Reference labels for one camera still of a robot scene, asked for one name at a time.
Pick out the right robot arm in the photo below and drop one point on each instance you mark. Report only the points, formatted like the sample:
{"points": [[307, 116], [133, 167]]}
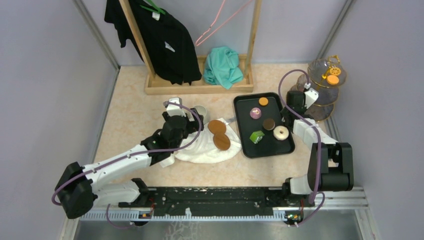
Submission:
{"points": [[330, 166]]}

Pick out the black t-shirt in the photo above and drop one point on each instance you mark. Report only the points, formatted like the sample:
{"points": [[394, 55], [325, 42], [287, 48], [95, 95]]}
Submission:
{"points": [[169, 45]]}

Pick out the lower wooden coaster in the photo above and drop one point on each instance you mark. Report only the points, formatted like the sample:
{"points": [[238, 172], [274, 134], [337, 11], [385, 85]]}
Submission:
{"points": [[221, 141]]}

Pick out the orange biscuit on tray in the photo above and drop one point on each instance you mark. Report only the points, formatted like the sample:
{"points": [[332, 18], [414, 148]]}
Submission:
{"points": [[263, 101]]}

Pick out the green cake slice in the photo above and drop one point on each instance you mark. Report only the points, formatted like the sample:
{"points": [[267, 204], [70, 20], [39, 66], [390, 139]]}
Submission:
{"points": [[256, 136]]}

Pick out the upper wooden coaster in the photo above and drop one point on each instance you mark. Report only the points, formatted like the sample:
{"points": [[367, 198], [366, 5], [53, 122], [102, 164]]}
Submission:
{"points": [[217, 127]]}

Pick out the teal cloth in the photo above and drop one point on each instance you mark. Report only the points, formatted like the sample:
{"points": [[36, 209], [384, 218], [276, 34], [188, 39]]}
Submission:
{"points": [[221, 67]]}

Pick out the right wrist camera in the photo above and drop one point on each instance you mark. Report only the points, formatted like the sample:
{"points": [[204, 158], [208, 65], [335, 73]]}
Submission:
{"points": [[311, 95]]}

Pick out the green hanger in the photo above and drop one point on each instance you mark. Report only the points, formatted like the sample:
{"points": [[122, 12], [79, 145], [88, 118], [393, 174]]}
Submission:
{"points": [[152, 7]]}

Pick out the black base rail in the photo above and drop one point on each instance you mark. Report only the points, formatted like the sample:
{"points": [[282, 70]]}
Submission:
{"points": [[228, 202]]}

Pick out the white speckled mug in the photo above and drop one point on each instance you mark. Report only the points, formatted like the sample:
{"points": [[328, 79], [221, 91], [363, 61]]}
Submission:
{"points": [[201, 110]]}

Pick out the white towel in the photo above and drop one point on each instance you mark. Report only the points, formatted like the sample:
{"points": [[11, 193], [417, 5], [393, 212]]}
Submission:
{"points": [[204, 151]]}

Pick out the black baking tray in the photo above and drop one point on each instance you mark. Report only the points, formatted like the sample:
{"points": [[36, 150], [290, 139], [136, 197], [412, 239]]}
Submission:
{"points": [[268, 146]]}

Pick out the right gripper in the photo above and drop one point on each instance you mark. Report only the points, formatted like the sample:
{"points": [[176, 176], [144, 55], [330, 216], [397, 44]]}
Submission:
{"points": [[284, 112]]}

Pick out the white glazed donut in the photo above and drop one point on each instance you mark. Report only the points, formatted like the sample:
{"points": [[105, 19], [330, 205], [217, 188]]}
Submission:
{"points": [[281, 133]]}

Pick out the wooden clothes rack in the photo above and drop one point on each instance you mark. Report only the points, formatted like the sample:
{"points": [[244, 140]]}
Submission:
{"points": [[155, 85]]}

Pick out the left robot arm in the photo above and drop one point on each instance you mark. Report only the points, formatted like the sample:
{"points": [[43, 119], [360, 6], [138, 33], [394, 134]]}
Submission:
{"points": [[82, 187]]}

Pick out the wooden coaster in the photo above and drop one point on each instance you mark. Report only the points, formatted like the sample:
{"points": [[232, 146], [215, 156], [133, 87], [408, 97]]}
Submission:
{"points": [[221, 141], [217, 127]]}

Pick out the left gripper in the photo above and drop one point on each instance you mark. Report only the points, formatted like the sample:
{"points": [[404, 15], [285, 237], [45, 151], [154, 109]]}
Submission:
{"points": [[193, 125]]}

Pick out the chocolate biscuit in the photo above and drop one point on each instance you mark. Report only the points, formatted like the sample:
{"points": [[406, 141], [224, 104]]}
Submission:
{"points": [[268, 124]]}

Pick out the pink cupcake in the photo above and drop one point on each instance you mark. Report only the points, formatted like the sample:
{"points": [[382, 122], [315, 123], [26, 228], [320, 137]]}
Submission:
{"points": [[255, 113]]}

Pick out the three-tier glass stand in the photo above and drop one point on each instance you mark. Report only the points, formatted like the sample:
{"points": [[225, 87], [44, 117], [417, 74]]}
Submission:
{"points": [[318, 70]]}

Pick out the orange macaron on stand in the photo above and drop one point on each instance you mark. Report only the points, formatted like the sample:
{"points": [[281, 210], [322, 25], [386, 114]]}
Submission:
{"points": [[332, 80]]}

